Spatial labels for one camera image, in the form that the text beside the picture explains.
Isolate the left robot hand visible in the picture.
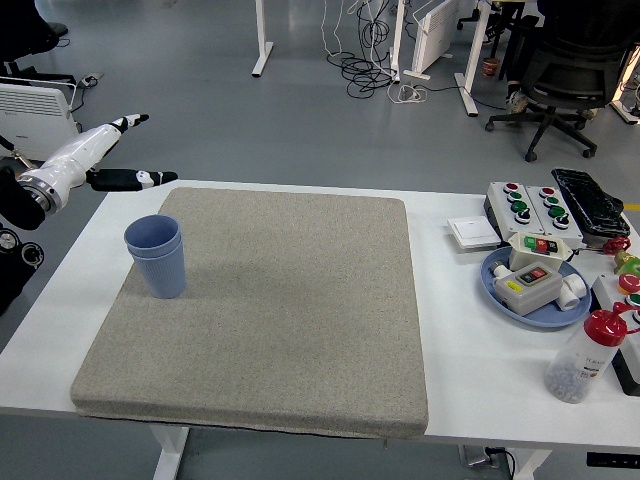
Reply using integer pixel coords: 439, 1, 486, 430
37, 113, 179, 194

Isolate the blue ribbed plastic cup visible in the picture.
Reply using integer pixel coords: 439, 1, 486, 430
130, 234, 187, 300
123, 214, 181, 258

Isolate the white panel heater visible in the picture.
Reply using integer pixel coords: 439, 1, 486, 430
0, 79, 96, 180
403, 0, 461, 81

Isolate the white desk leg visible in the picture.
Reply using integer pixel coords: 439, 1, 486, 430
251, 0, 275, 77
387, 0, 407, 84
453, 0, 494, 119

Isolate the grey-brown mat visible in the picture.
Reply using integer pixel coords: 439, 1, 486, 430
69, 187, 430, 441

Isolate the white table leg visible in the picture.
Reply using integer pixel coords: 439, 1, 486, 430
149, 424, 191, 480
514, 447, 554, 480

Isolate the white four-button control box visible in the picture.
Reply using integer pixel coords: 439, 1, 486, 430
524, 185, 585, 248
485, 181, 544, 236

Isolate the seated person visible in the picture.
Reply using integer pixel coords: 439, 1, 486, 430
499, 0, 640, 117

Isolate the blue plate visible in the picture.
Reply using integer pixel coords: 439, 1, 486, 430
480, 245, 593, 329

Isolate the black office chair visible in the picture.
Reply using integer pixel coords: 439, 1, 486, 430
484, 22, 640, 164

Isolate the white pipe fitting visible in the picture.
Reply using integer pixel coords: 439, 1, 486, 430
558, 274, 587, 312

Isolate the black wrapped tray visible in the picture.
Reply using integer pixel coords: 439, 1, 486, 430
551, 167, 632, 237

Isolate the clear bottle red cap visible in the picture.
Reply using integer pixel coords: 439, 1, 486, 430
543, 301, 640, 404

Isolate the white box with mushroom button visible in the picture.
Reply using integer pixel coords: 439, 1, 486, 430
591, 272, 640, 397

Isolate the black table control panel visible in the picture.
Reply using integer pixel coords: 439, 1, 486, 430
585, 452, 640, 469

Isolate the white cable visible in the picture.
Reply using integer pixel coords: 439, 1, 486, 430
319, 0, 362, 59

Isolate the black cable bundle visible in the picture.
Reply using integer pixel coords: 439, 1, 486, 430
327, 0, 401, 99

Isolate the white wall switch plate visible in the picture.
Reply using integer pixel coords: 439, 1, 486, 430
446, 215, 502, 251

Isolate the beige switch box green red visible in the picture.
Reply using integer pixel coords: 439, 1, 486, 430
508, 231, 576, 274

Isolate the grey switch box red button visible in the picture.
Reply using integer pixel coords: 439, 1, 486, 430
493, 263, 565, 317

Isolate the red-handled brass valve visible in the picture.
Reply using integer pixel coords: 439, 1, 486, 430
602, 237, 634, 274

